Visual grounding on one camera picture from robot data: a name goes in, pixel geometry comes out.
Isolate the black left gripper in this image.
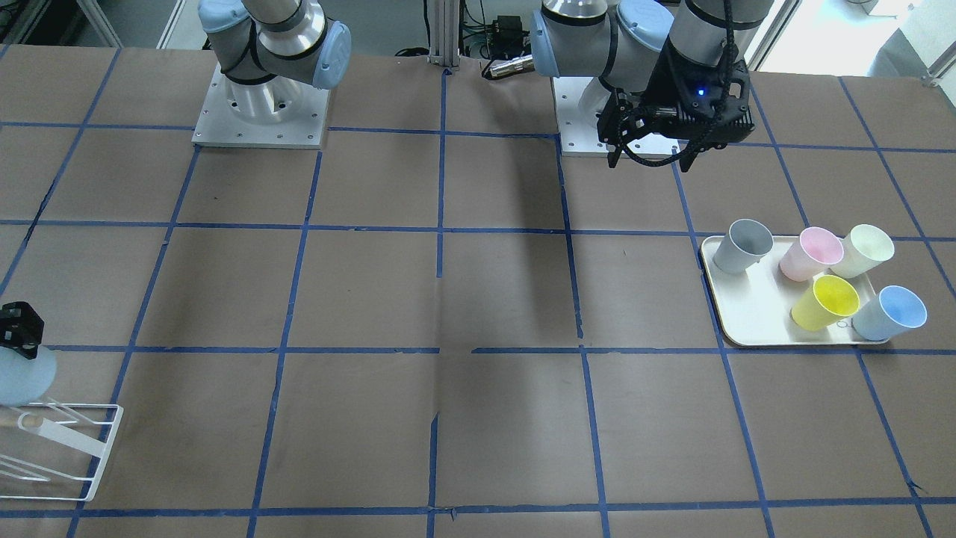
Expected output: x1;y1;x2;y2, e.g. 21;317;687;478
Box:
597;45;752;173

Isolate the cream white plastic cup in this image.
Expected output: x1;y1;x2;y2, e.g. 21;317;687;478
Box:
830;223;896;279

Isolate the white wire cup rack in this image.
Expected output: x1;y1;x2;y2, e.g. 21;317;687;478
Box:
1;401;124;503

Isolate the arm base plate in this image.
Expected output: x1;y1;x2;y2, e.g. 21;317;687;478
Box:
191;66;331;150
554;75;680;161

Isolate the white plastic tray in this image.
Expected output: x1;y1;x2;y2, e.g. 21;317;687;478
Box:
700;235;873;347

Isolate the light blue plastic cup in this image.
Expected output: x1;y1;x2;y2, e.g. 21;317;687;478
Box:
1;345;58;406

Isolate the grey plastic cup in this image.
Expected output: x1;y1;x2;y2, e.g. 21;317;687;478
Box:
713;218;775;273

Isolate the pink plastic cup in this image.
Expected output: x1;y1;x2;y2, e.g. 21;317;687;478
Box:
778;227;845;282

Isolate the yellow plastic cup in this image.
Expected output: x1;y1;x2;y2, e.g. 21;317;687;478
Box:
791;273;861;333

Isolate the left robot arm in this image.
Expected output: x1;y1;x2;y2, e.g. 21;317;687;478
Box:
530;1;772;173

